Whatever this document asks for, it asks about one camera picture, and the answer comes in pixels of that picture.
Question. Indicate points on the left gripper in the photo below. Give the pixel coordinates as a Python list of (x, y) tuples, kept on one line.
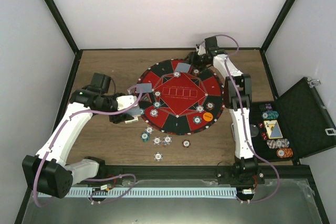
[(119, 118)]

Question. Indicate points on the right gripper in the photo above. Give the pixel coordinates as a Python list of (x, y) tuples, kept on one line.
[(193, 61)]

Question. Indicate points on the dealt blue backed card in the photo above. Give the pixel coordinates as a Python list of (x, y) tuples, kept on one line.
[(143, 88)]

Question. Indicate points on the triangular all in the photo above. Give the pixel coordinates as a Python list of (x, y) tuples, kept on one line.
[(146, 98)]

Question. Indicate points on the green poker chip stack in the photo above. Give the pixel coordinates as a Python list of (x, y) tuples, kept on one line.
[(145, 137)]

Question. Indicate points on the brown hundred poker chip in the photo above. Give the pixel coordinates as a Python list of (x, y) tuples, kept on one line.
[(210, 105)]

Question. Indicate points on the brown poker chip stack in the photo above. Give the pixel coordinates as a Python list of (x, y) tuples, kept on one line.
[(186, 143)]

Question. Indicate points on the blue backed card deck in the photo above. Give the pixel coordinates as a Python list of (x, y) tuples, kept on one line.
[(135, 112)]

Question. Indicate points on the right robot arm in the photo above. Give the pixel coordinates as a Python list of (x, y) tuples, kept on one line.
[(237, 99)]

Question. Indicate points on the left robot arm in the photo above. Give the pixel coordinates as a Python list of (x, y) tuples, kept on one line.
[(47, 171)]

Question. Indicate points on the round red black poker mat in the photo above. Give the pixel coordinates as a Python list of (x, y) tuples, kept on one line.
[(180, 97)]

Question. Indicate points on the orange big blind button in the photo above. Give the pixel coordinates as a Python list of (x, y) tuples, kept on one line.
[(207, 116)]

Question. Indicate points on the dark chips in case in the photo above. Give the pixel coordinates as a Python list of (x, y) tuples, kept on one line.
[(266, 107)]

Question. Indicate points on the green chip row in case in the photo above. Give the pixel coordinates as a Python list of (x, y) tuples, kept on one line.
[(270, 115)]

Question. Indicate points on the black round dealer button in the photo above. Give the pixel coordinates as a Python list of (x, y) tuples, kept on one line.
[(254, 130)]

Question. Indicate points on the red dice in case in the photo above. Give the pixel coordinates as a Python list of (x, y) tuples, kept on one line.
[(262, 131)]

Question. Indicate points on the card deck in case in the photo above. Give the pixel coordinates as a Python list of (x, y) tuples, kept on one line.
[(273, 130)]

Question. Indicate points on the purple orange chip row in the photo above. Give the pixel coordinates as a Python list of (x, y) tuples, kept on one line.
[(279, 143)]

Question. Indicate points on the black poker case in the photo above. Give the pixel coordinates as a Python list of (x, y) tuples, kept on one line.
[(303, 119)]

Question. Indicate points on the orange chip row in case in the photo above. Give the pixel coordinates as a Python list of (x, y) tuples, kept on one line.
[(284, 152)]

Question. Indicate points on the light blue slotted cable duct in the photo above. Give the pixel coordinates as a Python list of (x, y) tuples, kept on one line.
[(147, 192)]

